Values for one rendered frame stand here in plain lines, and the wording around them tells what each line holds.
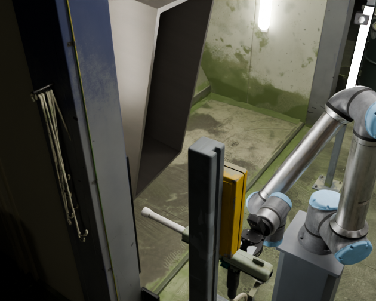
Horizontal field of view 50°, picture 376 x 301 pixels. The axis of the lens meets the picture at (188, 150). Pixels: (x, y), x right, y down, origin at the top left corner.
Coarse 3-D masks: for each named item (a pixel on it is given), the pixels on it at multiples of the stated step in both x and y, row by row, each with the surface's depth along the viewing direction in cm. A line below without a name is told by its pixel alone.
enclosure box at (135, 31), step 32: (128, 0) 176; (160, 0) 179; (192, 0) 227; (128, 32) 185; (160, 32) 248; (192, 32) 237; (128, 64) 194; (160, 64) 260; (192, 64) 249; (128, 96) 205; (160, 96) 274; (192, 96) 258; (128, 128) 217; (160, 128) 289; (160, 160) 280
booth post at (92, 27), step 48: (48, 0) 99; (96, 0) 109; (48, 48) 108; (96, 48) 114; (96, 96) 120; (48, 144) 133; (96, 144) 127; (96, 192) 135; (96, 240) 146; (96, 288) 167
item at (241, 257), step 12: (144, 216) 142; (156, 216) 139; (180, 228) 135; (240, 252) 125; (240, 264) 123; (252, 264) 121; (264, 264) 121; (228, 276) 130; (252, 276) 122; (264, 276) 119; (228, 288) 134
